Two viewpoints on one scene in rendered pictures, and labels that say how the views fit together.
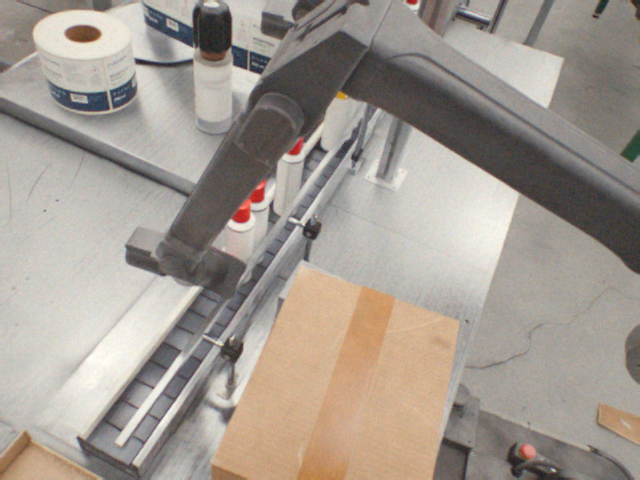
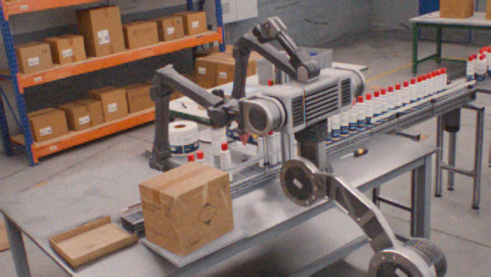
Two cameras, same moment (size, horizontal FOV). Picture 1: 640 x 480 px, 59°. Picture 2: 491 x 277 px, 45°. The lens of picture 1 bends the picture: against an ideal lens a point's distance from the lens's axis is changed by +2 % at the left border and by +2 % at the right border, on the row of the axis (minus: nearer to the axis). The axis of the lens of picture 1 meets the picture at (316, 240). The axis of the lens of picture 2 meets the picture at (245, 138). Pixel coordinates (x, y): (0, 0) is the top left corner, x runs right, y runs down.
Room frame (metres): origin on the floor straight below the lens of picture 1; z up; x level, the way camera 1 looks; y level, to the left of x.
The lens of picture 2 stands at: (-1.39, -1.67, 2.08)
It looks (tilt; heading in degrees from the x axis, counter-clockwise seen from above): 19 degrees down; 36
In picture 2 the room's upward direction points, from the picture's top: 5 degrees counter-clockwise
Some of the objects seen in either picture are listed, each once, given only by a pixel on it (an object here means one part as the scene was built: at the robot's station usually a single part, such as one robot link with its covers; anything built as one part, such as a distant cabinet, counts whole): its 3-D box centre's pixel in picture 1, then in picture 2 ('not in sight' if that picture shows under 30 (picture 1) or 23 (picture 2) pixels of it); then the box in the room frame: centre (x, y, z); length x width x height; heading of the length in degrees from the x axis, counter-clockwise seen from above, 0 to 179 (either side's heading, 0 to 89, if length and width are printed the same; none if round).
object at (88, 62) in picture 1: (89, 62); (181, 138); (1.09, 0.61, 0.95); 0.20 x 0.20 x 0.14
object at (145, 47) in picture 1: (162, 32); (221, 134); (1.39, 0.54, 0.89); 0.31 x 0.31 x 0.01
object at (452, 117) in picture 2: not in sight; (451, 108); (2.96, -0.41, 0.71); 0.15 x 0.12 x 0.34; 74
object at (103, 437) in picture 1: (328, 154); (263, 170); (1.06, 0.01, 0.86); 1.65 x 0.08 x 0.04; 164
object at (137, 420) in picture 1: (294, 205); (223, 171); (0.77, 0.06, 0.96); 1.07 x 0.01 x 0.01; 164
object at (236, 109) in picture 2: not in sight; (243, 111); (0.32, -0.42, 1.45); 0.09 x 0.08 x 0.12; 170
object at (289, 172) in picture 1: (289, 175); (225, 161); (0.83, 0.08, 0.98); 0.05 x 0.05 x 0.20
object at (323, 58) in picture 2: not in sight; (295, 67); (3.07, 0.98, 0.91); 0.60 x 0.40 x 0.22; 173
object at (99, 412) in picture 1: (260, 208); (215, 177); (0.79, 0.13, 0.91); 1.07 x 0.01 x 0.02; 164
